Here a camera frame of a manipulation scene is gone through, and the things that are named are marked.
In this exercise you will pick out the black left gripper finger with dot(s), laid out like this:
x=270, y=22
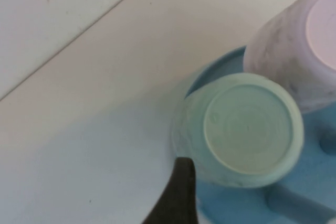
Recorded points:
x=178, y=197

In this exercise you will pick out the pink plastic cup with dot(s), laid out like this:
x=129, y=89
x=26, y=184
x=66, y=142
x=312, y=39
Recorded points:
x=275, y=64

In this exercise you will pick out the green plastic cup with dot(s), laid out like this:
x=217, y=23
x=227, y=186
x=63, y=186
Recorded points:
x=249, y=129

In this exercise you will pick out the blue cup stand with pegs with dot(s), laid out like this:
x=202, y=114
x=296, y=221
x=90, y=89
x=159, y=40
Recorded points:
x=231, y=205

